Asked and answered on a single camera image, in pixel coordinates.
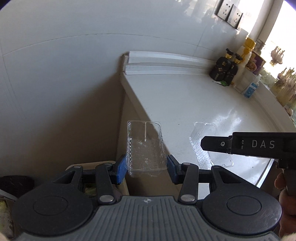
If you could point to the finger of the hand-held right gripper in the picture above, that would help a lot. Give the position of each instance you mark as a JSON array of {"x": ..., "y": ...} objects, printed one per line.
[{"x": 215, "y": 143}]

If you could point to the grey wall socket panel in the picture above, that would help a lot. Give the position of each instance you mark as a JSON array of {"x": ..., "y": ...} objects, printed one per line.
[
  {"x": 235, "y": 18},
  {"x": 223, "y": 10}
]

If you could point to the black bottle with gold neck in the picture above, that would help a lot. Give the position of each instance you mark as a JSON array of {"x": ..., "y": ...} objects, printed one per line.
[
  {"x": 232, "y": 71},
  {"x": 219, "y": 67}
]

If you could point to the clear spray bottle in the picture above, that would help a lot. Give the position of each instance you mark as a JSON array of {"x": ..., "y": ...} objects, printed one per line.
[{"x": 252, "y": 87}]

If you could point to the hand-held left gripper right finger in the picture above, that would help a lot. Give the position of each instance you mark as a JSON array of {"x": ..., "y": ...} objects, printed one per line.
[{"x": 173, "y": 169}]

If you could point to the clear plastic tray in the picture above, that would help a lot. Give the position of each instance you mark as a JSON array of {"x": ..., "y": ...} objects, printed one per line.
[
  {"x": 144, "y": 153},
  {"x": 203, "y": 160}
]

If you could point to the person's right hand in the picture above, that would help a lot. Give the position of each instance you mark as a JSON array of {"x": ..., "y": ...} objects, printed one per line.
[{"x": 289, "y": 213}]

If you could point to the black plastic bag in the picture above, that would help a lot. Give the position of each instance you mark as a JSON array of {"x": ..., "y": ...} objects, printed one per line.
[{"x": 16, "y": 185}]

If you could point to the purple instant noodle cup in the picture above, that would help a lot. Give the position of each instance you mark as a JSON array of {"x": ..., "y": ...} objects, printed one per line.
[{"x": 256, "y": 62}]

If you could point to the small green white scrap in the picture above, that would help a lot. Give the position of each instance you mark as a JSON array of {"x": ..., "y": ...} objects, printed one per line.
[{"x": 220, "y": 82}]

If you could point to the hanging garlic bunch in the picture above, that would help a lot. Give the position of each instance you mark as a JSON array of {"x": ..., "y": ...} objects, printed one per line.
[{"x": 277, "y": 55}]

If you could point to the large napa cabbage leaf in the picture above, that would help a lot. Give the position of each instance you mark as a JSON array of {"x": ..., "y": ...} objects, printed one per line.
[{"x": 89, "y": 188}]

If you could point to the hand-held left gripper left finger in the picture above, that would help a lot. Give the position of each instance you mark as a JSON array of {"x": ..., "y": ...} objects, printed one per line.
[{"x": 120, "y": 170}]

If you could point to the clear plastic container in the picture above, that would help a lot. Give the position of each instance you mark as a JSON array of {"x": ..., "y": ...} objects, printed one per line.
[{"x": 241, "y": 82}]

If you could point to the white bottle with yellow cap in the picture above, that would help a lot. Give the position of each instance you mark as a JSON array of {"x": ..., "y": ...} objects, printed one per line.
[{"x": 245, "y": 60}]

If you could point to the beige plastic bin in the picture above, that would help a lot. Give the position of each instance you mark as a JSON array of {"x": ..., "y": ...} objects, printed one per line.
[{"x": 124, "y": 187}]

